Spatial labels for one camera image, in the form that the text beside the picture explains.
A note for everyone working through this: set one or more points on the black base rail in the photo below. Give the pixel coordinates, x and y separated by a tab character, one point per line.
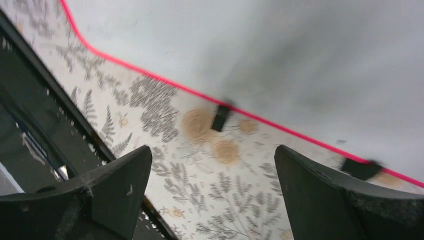
44	139

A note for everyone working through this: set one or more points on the floral patterned table mat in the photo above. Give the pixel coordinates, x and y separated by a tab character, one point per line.
207	185

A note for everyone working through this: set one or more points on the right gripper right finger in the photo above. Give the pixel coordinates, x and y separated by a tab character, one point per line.
325	204

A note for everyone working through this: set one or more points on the pink framed whiteboard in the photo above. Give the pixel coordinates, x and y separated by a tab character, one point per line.
347	75

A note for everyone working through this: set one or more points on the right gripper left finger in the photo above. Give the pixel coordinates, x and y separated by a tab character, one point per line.
102	204

